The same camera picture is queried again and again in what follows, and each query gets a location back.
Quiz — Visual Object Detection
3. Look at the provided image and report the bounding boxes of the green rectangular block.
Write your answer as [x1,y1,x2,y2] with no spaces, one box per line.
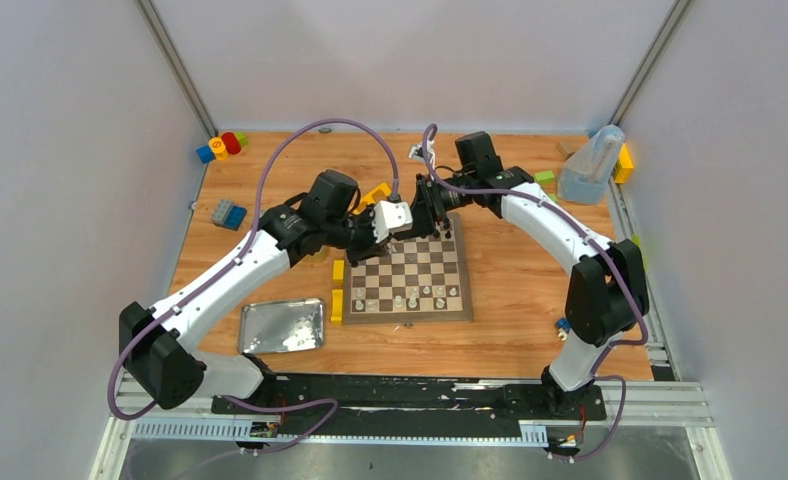
[533,170,557,186]

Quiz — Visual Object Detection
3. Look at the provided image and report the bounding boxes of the green block at corner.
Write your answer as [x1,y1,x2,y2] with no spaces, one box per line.
[234,132,249,148]

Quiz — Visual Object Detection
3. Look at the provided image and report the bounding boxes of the small yellow rectangular block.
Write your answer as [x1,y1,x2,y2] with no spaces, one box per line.
[331,259,345,285]

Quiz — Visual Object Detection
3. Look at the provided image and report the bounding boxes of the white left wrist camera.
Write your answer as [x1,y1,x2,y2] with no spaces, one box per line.
[372,200,413,244]

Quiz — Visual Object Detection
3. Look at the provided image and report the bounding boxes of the blue cube block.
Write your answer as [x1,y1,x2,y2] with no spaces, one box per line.
[196,145,216,164]

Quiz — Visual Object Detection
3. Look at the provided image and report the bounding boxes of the yellow blue toy car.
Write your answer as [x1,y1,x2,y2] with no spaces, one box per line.
[555,317,571,341]

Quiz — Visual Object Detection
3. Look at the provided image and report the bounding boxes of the yellow arch block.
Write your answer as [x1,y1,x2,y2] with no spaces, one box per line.
[330,289,344,324]

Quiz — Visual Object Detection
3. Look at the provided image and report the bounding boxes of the silver tin lid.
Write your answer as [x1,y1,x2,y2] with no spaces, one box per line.
[237,298,324,356]

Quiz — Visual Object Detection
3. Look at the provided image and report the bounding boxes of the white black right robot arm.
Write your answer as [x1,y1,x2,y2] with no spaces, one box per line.
[416,124,650,418]

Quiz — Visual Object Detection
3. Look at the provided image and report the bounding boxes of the yellow cylinder block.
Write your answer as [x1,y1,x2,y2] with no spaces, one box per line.
[208,137,230,160]

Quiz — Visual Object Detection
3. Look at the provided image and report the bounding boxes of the clear blue plastic container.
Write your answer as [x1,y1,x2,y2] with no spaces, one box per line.
[558,125,625,205]

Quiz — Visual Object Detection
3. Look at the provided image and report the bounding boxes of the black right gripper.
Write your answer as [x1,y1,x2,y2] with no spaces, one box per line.
[396,172,476,241]

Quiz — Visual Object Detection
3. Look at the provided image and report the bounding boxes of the gray lego brick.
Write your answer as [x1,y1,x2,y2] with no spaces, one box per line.
[210,199,234,226]

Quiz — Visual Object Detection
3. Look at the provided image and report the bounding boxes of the yellow block at right wall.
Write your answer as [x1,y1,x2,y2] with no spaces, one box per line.
[612,144,634,184]

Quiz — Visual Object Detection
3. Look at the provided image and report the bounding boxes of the wooden chess board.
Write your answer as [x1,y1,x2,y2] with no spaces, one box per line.
[343,213,474,325]

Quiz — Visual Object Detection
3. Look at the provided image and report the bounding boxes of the blue lego brick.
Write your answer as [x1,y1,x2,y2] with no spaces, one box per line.
[223,205,247,231]

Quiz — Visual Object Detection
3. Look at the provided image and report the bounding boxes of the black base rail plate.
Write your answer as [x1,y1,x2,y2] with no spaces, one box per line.
[246,373,607,439]

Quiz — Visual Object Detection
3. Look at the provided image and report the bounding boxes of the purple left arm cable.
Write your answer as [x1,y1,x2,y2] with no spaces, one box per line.
[107,118,402,458]

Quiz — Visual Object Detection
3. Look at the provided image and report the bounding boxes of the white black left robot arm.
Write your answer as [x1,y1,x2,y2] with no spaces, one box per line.
[119,170,412,413]

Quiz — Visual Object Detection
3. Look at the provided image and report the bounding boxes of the red cylinder block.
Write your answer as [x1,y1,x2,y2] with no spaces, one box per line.
[220,132,242,156]

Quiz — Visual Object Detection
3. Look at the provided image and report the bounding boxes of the yellow triangle frame block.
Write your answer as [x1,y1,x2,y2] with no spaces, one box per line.
[353,182,392,214]

